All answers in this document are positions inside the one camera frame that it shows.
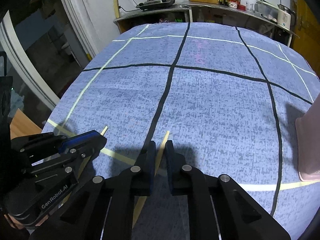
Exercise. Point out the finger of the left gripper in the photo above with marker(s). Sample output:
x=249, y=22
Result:
x=85, y=143
x=58, y=154

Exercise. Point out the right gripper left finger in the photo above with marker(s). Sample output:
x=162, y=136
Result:
x=103, y=208

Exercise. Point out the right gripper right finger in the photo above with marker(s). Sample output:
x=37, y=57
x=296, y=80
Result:
x=218, y=207

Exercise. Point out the metal kitchen shelf table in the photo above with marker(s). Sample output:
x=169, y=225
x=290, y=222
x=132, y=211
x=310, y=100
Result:
x=221, y=14

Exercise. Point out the person's left hand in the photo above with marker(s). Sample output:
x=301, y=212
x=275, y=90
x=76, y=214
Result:
x=17, y=225

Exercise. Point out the blue checked tablecloth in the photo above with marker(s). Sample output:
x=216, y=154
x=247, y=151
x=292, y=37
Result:
x=227, y=97

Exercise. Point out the pink plastic utensil holder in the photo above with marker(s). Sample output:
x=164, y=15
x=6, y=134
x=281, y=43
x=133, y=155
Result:
x=307, y=128

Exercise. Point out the yellow power strip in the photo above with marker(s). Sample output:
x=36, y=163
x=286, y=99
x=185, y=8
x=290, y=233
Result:
x=116, y=8

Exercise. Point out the black induction cooker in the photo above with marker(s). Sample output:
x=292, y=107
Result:
x=155, y=5

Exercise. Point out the red lidded jar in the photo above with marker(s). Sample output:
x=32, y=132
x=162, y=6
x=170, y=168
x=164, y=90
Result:
x=232, y=3

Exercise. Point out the wooden door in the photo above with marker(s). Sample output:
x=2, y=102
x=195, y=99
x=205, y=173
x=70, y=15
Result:
x=307, y=30

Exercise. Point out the white electric kettle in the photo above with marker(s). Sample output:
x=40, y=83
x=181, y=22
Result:
x=285, y=15

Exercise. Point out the clear storage box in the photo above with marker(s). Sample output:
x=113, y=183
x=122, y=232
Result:
x=266, y=10

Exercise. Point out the glass cup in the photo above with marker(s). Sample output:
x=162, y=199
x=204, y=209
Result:
x=249, y=7

